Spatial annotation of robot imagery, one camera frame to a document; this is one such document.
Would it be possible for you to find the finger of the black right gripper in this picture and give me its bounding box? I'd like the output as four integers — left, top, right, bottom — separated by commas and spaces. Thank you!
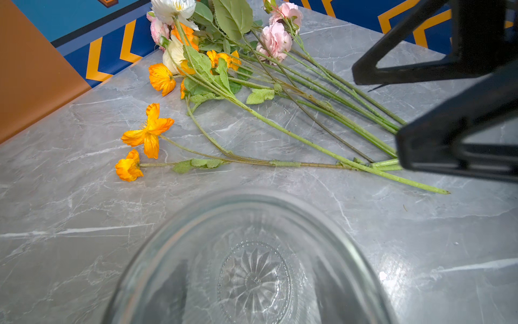
352, 1, 517, 85
395, 62, 517, 182

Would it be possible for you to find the orange poppy flower stem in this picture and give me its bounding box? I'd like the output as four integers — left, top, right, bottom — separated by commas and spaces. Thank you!
115, 103, 349, 182

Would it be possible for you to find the small orange flower stem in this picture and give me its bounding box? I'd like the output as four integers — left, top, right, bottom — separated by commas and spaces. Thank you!
148, 23, 399, 163

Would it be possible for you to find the pink rose flower stem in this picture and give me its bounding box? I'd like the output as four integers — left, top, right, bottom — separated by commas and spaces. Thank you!
257, 1, 406, 134

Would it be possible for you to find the white ranunculus flower stem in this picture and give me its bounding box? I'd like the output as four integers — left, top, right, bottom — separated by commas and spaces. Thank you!
149, 0, 451, 195

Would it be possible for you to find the clear ribbed glass vase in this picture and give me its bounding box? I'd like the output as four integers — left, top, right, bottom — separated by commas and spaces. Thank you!
102, 188, 397, 323

